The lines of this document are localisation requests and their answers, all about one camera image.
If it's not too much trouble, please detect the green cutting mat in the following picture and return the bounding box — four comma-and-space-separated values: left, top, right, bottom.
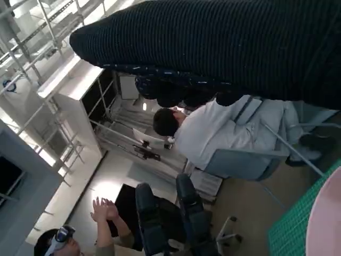
267, 165, 341, 256

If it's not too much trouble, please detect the white shelf cabinet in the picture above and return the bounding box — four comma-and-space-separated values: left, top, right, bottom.
37, 57, 118, 161

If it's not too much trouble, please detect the grey office chair base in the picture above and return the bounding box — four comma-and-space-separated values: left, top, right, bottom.
216, 215, 243, 253

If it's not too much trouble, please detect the white desk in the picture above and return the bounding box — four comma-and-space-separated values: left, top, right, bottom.
101, 114, 187, 185

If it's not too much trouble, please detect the grey wheeled chair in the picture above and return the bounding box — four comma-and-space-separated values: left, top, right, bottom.
204, 94, 341, 210

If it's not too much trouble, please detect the pink bowl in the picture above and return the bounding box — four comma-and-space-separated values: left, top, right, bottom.
305, 166, 341, 256

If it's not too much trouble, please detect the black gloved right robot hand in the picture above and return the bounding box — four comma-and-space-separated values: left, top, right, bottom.
69, 0, 341, 110

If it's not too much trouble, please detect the black flat panel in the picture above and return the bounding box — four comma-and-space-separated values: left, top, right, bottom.
114, 183, 142, 238

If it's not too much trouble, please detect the white vented cabinet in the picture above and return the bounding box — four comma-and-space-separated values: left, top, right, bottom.
183, 159, 223, 205

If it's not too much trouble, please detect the white VR headset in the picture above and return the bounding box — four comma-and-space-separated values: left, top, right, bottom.
46, 225, 77, 254

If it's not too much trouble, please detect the person's hand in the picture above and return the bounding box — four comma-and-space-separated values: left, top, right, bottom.
102, 198, 120, 221
90, 197, 108, 222

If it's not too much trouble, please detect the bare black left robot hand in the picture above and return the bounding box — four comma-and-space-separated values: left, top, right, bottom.
135, 173, 222, 256

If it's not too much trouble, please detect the person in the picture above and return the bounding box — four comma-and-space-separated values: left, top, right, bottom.
34, 197, 139, 256
153, 94, 336, 171

